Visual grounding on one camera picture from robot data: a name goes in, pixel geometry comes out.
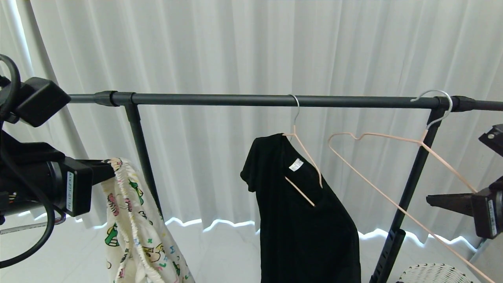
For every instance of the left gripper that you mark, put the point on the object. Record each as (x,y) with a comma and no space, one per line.
(78,188)

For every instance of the black clothes rack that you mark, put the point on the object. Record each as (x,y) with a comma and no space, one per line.
(235,100)

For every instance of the white laundry basket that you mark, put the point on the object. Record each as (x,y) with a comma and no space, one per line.
(432,273)

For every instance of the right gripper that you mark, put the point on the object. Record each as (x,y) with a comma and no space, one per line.
(491,216)

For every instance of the cream printed garment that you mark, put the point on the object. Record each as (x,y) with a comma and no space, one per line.
(133,220)

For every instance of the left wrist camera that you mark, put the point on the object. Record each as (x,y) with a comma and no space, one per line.
(41,100)

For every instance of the pink clothes hanger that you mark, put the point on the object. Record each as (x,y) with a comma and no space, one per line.
(393,138)
(304,151)

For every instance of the white curtain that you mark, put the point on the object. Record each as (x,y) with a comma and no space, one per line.
(235,47)

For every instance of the black garment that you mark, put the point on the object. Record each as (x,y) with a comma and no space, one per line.
(302,236)

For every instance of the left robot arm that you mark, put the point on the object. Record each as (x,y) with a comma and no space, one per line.
(31,227)

